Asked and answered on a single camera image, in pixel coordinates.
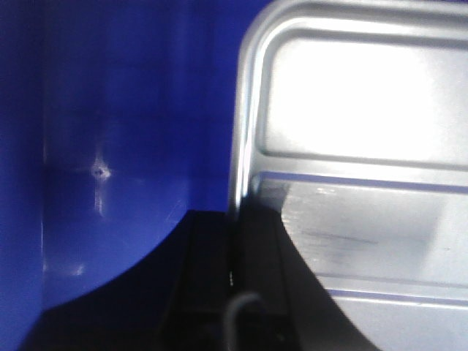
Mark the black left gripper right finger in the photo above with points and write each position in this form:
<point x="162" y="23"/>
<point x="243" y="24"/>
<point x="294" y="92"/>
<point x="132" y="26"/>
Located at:
<point x="267" y="264"/>

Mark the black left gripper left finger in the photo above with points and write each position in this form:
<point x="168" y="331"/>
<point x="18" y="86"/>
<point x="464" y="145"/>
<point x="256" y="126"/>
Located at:
<point x="172" y="299"/>

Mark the small silver metal tray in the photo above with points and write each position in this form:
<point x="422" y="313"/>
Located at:
<point x="351" y="122"/>

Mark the target blue crate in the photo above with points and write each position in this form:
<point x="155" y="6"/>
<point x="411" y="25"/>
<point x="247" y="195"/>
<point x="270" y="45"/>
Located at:
<point x="116" y="118"/>

